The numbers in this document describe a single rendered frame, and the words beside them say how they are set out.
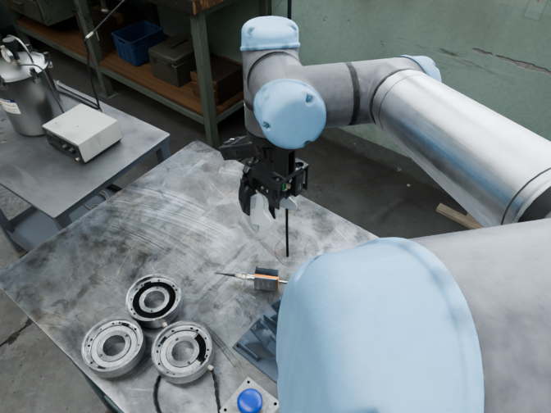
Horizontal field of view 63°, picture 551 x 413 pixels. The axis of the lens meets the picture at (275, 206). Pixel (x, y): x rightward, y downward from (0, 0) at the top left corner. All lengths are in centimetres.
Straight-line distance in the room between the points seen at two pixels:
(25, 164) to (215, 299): 86
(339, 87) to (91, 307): 67
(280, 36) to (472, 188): 32
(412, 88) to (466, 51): 156
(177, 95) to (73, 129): 113
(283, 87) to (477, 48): 157
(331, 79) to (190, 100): 201
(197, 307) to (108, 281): 20
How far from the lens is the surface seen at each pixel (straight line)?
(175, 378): 82
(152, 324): 89
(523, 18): 194
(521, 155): 34
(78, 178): 145
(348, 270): 18
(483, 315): 17
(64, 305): 100
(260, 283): 91
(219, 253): 99
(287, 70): 53
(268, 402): 78
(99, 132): 147
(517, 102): 206
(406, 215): 223
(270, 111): 49
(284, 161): 66
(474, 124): 39
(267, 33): 58
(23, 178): 152
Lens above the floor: 157
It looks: 46 degrees down
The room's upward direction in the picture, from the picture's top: straight up
